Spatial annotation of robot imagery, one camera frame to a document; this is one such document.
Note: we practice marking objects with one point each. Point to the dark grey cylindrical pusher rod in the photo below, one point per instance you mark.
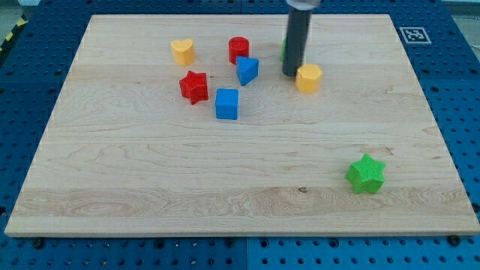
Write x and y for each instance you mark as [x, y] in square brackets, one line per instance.
[295, 41]

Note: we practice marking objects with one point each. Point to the silver metal rod mount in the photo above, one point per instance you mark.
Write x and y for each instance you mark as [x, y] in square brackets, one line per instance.
[303, 5]

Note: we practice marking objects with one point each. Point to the green circle block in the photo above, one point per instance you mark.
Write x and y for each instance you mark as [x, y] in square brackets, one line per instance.
[283, 49]

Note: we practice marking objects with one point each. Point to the yellow hexagon block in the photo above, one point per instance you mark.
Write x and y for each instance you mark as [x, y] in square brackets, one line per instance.
[308, 78]

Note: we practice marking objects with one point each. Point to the blue triangle block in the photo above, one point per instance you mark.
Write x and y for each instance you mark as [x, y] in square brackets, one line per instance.
[247, 69]

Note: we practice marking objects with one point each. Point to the red cylinder block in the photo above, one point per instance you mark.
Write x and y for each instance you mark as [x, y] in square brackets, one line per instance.
[238, 46]

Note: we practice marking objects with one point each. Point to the blue cube block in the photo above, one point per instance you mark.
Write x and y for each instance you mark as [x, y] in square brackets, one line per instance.
[227, 103]

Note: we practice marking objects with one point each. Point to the red star block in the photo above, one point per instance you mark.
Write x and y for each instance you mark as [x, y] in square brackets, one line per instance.
[194, 87]

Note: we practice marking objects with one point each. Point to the yellow heart block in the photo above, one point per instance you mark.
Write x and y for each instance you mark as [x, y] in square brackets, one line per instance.
[183, 51]

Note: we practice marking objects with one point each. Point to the white fiducial marker tag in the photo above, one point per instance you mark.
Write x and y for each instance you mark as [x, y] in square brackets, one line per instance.
[415, 35]

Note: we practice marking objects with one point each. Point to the green star block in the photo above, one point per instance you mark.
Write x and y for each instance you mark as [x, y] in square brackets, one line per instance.
[366, 175]

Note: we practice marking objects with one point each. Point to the light wooden board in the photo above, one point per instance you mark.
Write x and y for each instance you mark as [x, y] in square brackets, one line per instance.
[125, 155]

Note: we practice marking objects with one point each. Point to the yellow black hazard tape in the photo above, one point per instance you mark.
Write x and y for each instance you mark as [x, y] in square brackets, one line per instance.
[14, 34]

